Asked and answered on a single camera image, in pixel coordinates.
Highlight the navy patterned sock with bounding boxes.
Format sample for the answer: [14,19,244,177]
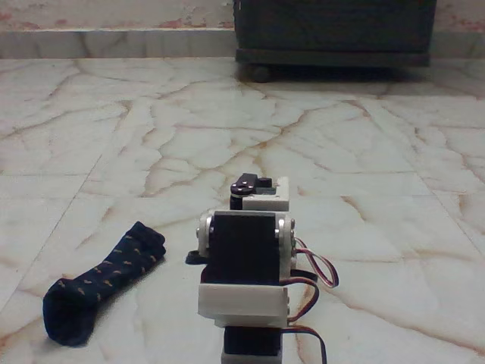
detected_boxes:
[42,221,168,347]

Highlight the dark wooden cabinet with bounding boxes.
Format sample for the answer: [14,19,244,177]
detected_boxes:
[232,0,437,70]

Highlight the looped red white servo cable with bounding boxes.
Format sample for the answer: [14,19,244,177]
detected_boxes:
[292,237,341,290]

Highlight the red black servo cable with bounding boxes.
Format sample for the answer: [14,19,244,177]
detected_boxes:
[280,323,328,364]
[279,278,320,328]

